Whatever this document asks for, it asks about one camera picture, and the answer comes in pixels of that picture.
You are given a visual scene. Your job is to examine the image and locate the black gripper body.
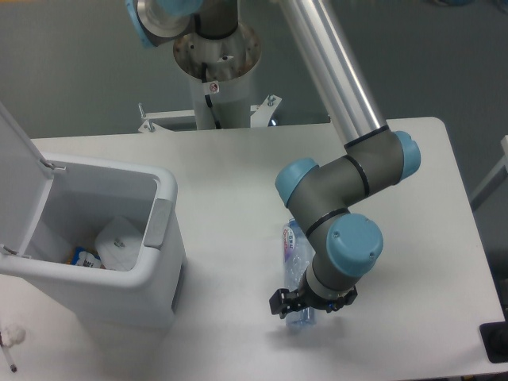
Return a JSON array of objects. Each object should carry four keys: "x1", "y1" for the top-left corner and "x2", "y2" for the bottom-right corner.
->
[{"x1": 298, "y1": 277, "x2": 341, "y2": 313}]

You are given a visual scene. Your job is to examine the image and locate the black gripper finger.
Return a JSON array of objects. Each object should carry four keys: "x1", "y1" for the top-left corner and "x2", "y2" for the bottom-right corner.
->
[
  {"x1": 325, "y1": 286, "x2": 358, "y2": 313},
  {"x1": 269, "y1": 288, "x2": 306, "y2": 319}
]

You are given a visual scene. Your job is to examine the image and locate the clear plastic water bottle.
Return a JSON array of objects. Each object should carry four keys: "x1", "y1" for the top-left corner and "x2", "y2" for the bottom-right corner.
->
[{"x1": 283, "y1": 219, "x2": 317, "y2": 332}]

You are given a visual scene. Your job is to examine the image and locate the white plastic bag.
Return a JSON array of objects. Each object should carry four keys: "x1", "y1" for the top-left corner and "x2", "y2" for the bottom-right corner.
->
[{"x1": 94, "y1": 216, "x2": 143, "y2": 271}]

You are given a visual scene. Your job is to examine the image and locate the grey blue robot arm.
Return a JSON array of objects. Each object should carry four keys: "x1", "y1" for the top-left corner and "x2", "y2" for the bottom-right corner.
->
[{"x1": 125, "y1": 1, "x2": 421, "y2": 318}]

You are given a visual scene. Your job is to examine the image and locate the white trash can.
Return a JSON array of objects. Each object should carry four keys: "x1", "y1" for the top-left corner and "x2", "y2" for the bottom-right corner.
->
[{"x1": 1, "y1": 154, "x2": 186, "y2": 329}]

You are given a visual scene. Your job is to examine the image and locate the white trash can lid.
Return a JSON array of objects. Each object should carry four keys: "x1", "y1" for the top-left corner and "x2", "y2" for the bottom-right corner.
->
[{"x1": 1, "y1": 106, "x2": 54, "y2": 256}]

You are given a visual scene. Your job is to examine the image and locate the black clamp at table edge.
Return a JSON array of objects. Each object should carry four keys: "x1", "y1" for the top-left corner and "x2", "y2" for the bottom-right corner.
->
[{"x1": 479, "y1": 321, "x2": 507, "y2": 364}]

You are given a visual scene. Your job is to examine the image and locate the blue yellow snack wrapper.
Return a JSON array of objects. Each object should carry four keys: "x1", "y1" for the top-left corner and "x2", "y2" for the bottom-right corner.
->
[{"x1": 66, "y1": 246, "x2": 104, "y2": 268}]

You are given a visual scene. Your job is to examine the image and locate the white crumpled tissue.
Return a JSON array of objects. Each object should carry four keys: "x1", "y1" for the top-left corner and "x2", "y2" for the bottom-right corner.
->
[{"x1": 1, "y1": 324, "x2": 26, "y2": 348}]

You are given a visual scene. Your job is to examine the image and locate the white pen with black tip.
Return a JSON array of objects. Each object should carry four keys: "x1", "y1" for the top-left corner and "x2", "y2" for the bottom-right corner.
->
[{"x1": 1, "y1": 333, "x2": 17, "y2": 373}]

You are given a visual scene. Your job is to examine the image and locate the white frame at right edge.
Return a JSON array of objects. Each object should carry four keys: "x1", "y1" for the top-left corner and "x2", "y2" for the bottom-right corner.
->
[{"x1": 469, "y1": 135, "x2": 507, "y2": 211}]

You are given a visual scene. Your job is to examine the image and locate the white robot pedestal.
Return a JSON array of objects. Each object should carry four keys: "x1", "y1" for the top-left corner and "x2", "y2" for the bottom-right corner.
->
[{"x1": 138, "y1": 22, "x2": 283, "y2": 133}]

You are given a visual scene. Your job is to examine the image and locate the black cable on pedestal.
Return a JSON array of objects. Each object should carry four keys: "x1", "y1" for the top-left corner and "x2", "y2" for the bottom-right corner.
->
[{"x1": 200, "y1": 63, "x2": 222, "y2": 129}]

